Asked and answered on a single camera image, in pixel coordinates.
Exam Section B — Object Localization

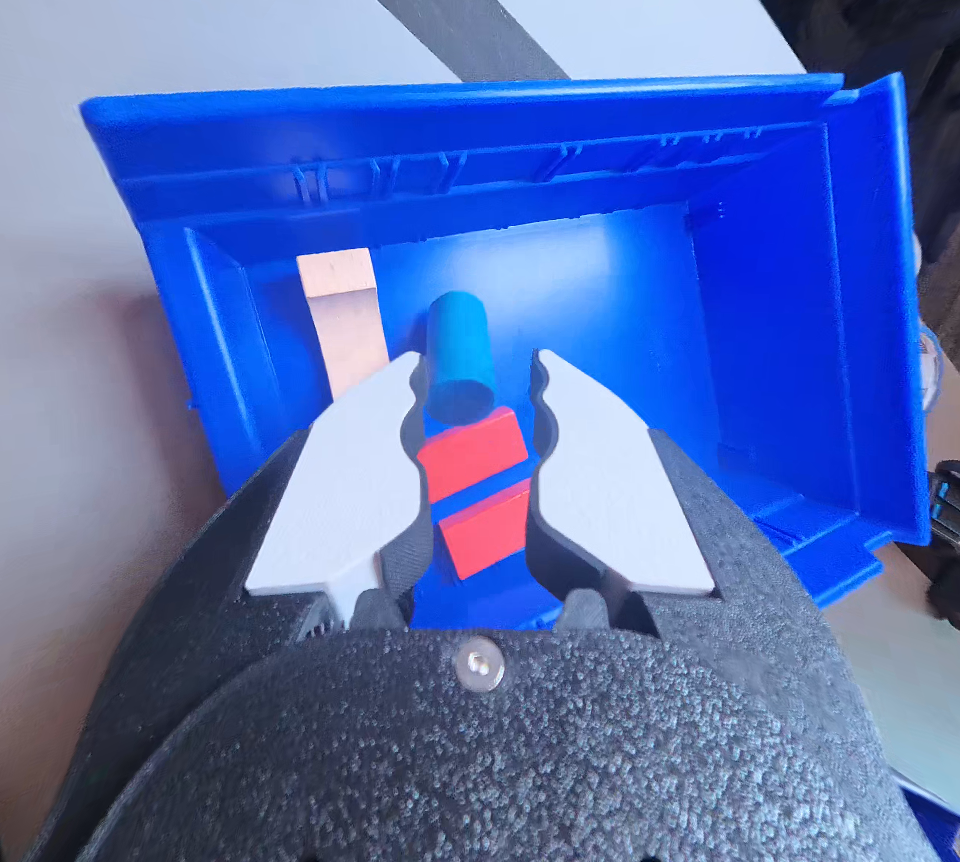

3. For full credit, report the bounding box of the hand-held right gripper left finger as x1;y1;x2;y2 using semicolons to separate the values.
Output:
245;350;430;608

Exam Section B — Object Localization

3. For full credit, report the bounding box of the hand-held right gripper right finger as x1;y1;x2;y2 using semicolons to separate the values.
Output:
527;348;717;599

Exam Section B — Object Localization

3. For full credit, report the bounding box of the pale wooden arch block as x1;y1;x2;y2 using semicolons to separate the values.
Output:
297;251;381;400

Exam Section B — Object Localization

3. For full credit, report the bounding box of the blue wooden cylinder block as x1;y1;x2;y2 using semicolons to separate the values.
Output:
425;293;499;422

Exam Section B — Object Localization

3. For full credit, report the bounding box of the black electronic device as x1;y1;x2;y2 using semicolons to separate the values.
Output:
929;461;960;550

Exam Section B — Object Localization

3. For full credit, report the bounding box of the blue tape roll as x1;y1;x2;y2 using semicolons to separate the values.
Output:
917;327;945;407

